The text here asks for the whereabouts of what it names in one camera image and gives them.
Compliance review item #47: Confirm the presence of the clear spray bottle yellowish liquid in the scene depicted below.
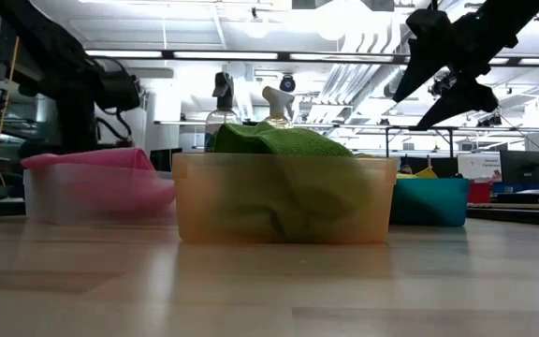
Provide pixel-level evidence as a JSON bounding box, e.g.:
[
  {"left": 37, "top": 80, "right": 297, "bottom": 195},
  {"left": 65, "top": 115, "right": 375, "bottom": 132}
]
[{"left": 260, "top": 85, "right": 297, "bottom": 130}]

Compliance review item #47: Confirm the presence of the green microfiber towel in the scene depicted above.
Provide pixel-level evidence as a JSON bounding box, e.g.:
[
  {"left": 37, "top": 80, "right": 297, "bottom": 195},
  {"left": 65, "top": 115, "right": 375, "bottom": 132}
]
[{"left": 212, "top": 122, "right": 373, "bottom": 238}]

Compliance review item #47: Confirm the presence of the orange plastic basket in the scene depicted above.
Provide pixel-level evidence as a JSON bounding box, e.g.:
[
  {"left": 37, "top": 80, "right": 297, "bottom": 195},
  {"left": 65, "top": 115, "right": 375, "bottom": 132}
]
[{"left": 171, "top": 152, "right": 398, "bottom": 245}]

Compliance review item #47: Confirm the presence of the black round overhead camera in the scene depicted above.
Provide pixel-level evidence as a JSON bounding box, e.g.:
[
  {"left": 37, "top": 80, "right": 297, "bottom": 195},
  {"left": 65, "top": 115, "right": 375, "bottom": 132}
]
[{"left": 278, "top": 73, "right": 298, "bottom": 94}]

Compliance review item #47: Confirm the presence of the black overhead frame bar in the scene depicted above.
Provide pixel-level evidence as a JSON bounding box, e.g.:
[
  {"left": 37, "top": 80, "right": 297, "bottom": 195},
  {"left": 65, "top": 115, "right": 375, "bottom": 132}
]
[{"left": 84, "top": 49, "right": 539, "bottom": 66}]

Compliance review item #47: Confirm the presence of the white sign board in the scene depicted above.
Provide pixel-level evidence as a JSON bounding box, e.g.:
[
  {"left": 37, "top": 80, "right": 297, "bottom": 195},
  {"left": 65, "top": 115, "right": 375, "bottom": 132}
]
[{"left": 457, "top": 153, "right": 503, "bottom": 182}]

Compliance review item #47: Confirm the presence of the blue plastic basket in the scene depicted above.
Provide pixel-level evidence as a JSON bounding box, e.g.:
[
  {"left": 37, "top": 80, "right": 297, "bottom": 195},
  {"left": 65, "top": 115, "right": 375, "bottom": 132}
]
[{"left": 389, "top": 176, "right": 471, "bottom": 228}]

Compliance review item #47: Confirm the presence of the pink microfiber towel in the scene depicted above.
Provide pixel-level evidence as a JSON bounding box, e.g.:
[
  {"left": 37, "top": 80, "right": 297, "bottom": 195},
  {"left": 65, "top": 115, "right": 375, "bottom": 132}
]
[{"left": 20, "top": 147, "right": 176, "bottom": 216}]

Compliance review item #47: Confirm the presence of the clear plastic basket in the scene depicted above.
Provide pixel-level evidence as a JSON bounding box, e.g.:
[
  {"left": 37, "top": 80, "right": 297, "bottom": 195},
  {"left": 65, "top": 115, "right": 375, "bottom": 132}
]
[{"left": 22, "top": 161, "right": 177, "bottom": 226}]

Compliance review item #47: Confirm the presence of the black computer monitor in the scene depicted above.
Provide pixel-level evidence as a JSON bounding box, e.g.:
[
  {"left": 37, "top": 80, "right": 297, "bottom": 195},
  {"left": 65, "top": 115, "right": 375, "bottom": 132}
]
[{"left": 500, "top": 149, "right": 539, "bottom": 186}]

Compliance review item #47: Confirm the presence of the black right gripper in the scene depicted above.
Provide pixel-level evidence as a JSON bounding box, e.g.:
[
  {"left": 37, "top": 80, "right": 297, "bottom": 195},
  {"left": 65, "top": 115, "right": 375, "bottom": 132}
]
[{"left": 392, "top": 7, "right": 519, "bottom": 131}]

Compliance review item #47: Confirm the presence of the red plastic bin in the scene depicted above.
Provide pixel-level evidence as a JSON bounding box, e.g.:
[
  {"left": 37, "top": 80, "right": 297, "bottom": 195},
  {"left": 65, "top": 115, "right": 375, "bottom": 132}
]
[{"left": 468, "top": 181, "right": 493, "bottom": 205}]

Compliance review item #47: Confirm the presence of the yellow microfiber towel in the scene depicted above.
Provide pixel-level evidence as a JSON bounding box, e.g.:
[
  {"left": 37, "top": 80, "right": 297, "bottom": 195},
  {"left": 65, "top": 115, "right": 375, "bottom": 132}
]
[{"left": 395, "top": 167, "right": 439, "bottom": 180}]

